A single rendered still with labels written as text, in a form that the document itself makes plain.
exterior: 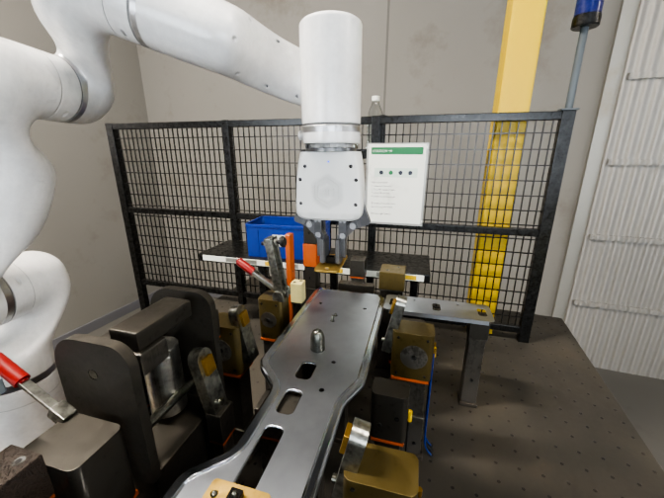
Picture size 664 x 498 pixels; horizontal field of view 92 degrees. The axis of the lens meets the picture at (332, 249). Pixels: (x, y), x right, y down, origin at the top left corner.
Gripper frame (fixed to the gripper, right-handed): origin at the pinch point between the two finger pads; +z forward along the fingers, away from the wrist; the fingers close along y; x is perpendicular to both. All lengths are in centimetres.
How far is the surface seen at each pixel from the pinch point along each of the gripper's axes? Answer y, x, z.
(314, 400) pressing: -2.6, -3.2, 27.3
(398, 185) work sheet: 8, 78, -3
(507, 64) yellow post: 41, 81, -43
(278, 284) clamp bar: -20.0, 23.3, 17.5
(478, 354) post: 33, 37, 39
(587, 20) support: 59, 74, -52
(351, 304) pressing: -2.7, 34.9, 27.1
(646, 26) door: 127, 177, -78
